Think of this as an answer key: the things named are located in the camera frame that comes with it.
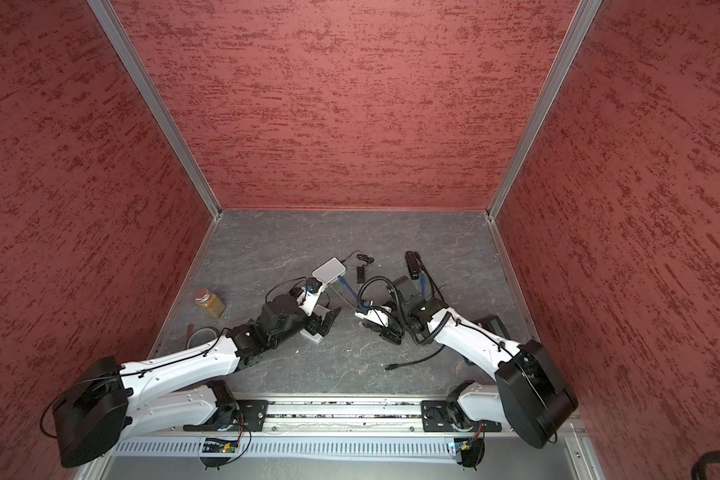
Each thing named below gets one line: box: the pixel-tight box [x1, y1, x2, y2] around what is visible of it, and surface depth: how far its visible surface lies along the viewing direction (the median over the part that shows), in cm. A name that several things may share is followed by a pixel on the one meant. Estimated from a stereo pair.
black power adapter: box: [341, 250, 375, 284], surface depth 102 cm
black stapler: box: [405, 251, 419, 280], surface depth 103 cm
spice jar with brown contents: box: [194, 288, 226, 319], surface depth 88 cm
